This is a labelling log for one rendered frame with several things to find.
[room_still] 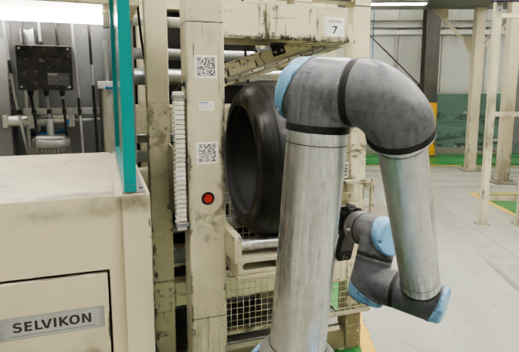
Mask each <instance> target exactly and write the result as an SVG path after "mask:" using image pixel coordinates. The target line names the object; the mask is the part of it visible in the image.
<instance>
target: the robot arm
mask: <svg viewBox="0 0 519 352"><path fill-rule="evenodd" d="M275 105H276V107H277V112H278V113H279V115H280V116H282V117H283V118H285V119H287V122H286V132H287V140H286V150H285V160H284V169H283V188H282V198H281V207H280V226H279V235H278V246H277V255H276V274H275V283H274V293H273V312H272V321H271V331H270V335H268V336H267V337H265V338H264V339H263V341H262V342H261V343H260V344H258V345H257V346H256V347H255V348H254V349H253V351H252V352H334V351H333V349H332V348H331V346H330V345H329V344H328V343H327V328H328V321H329V312H330V305H331V291H332V283H333V276H334V262H335V257H336V259H337V260H338V261H344V260H349V259H351V255H352V252H353V248H354V244H355V243H356V244H358V250H357V253H356V256H355V260H354V265H353V269H352V273H351V278H350V279H349V286H348V294H349V296H350V297H351V298H353V299H354V300H357V301H358V302H359V303H363V304H366V305H367V306H370V307H374V308H381V307H382V306H383V305H384V306H388V307H392V308H394V309H396V310H400V311H402V312H404V313H407V314H410V315H413V316H416V317H418V318H420V319H423V320H425V321H426V322H431V323H440V322H441V321H442V320H443V317H444V316H445V313H446V310H447V307H448V304H449V298H450V294H451V289H450V288H449V287H448V286H447V285H446V284H442V283H441V279H440V277H439V261H438V252H437V243H436V227H435V218H434V209H433V192H432V183H431V174H430V166H429V149H428V146H429V145H430V144H431V143H432V142H433V141H434V140H435V138H436V118H435V115H434V112H433V109H432V107H431V105H430V104H429V101H428V100H427V98H426V96H425V95H424V94H423V92H422V91H421V90H420V88H418V87H417V85H415V84H414V82H412V81H411V80H410V78H408V77H407V76H406V75H405V74H403V73H402V72H400V71H399V70H398V69H396V68H395V67H393V66H390V65H389V64H387V63H385V62H382V61H380V60H377V59H372V58H344V57H324V56H302V57H298V58H296V59H293V60H292V61H290V62H289V63H288V64H287V66H286V67H285V68H284V69H283V71H282V73H281V74H280V77H279V79H278V81H277V84H276V89H275ZM351 127H357V128H359V129H360V130H362V131H363V133H364V134H365V138H366V141H367V144H368V146H369V147H370V148H371V149H372V150H373V151H375V152H376V153H378V159H379V164H380V169H381V173H382V182H383V186H384V191H385V199H386V204H387V209H388V217H387V216H380V215H373V214H371V213H367V212H362V211H361V208H358V207H355V205H351V204H347V203H346V206H341V196H342V188H343V180H344V166H345V158H346V151H347V143H348V137H349V135H350V129H351ZM338 234H339V236H338ZM337 239H338V243H337ZM394 256H396V260H397V265H398V270H395V269H391V267H392V260H393V258H394Z"/></svg>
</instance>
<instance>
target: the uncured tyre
mask: <svg viewBox="0 0 519 352"><path fill-rule="evenodd" d="M277 81H278V80H257V81H254V82H251V83H247V84H246V85H245V86H244V87H243V88H242V89H241V90H240V91H239V92H238V93H237V94H236V95H235V96H234V98H233V100H232V102H231V105H230V108H229V113H228V117H227V122H226V139H225V159H226V177H227V183H228V188H229V195H230V198H231V202H232V206H233V208H234V211H235V213H236V216H237V218H238V220H239V221H240V222H241V223H242V224H243V225H244V226H245V227H246V228H248V229H249V230H250V231H251V232H252V233H253V234H256V235H277V234H279V233H277V232H279V226H280V207H281V198H282V188H283V169H284V160H285V150H286V140H287V132H286V122H287V119H285V118H283V117H282V116H280V115H279V113H278V112H277V107H276V105H275V89H276V84H277Z"/></svg>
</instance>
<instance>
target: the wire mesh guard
mask: <svg viewBox="0 0 519 352"><path fill-rule="evenodd" d="M369 182H371V188H370V190H369V197H365V183H369ZM358 183H364V191H359V185H358V204H359V192H364V199H365V198H369V208H365V209H369V213H371V214H373V208H374V187H375V179H374V178H366V179H354V180H344V183H343V184H358ZM348 193H353V204H352V205H357V204H354V193H356V192H354V187H353V192H348ZM346 199H347V200H348V199H352V198H346ZM342 275H345V279H344V280H345V291H342V292H346V291H347V290H346V286H349V285H346V280H347V279H346V271H345V274H342ZM337 276H340V280H338V281H340V292H336V293H340V297H338V298H341V281H343V280H341V275H337ZM263 280H267V291H266V292H267V297H264V298H267V309H266V310H267V315H264V316H267V323H265V324H262V322H266V321H262V299H263V298H262V293H265V292H262V279H261V280H257V281H261V298H259V299H261V304H257V305H261V322H257V323H261V325H256V326H250V324H252V323H250V318H254V317H250V313H251V312H255V311H251V312H250V307H251V306H250V302H249V312H247V313H249V318H246V319H249V327H244V325H248V324H244V320H245V319H244V307H247V306H244V301H248V300H244V287H243V295H240V296H243V301H239V302H243V307H238V290H239V289H235V290H237V302H233V303H237V308H233V309H237V326H235V327H237V329H234V330H232V321H235V320H232V297H233V296H229V297H231V309H228V310H231V315H227V316H231V321H227V322H231V330H227V336H228V335H233V334H238V333H245V332H250V331H255V330H263V329H268V328H271V323H268V321H270V320H268V310H269V309H268V292H269V291H268V286H271V285H268V277H267V279H263ZM252 282H255V287H251V288H255V297H256V287H260V286H256V280H255V281H252ZM333 282H334V298H333V299H334V304H337V303H335V299H337V298H335V287H339V286H335V282H337V281H335V280H334V281H333ZM229 297H226V298H229ZM348 302H350V306H349V307H350V309H349V310H345V308H347V307H345V303H346V302H345V299H344V302H343V303H344V310H342V311H340V309H343V308H340V305H339V311H337V312H333V313H329V317H334V316H342V315H347V314H352V313H360V312H365V311H369V310H370V306H367V308H363V309H362V308H361V303H360V305H358V306H360V307H359V308H354V309H351V307H352V306H351V297H350V301H348ZM257 305H253V306H257ZM238 308H243V319H241V320H243V325H240V326H243V328H239V329H238V314H241V313H238ZM227 328H230V327H227Z"/></svg>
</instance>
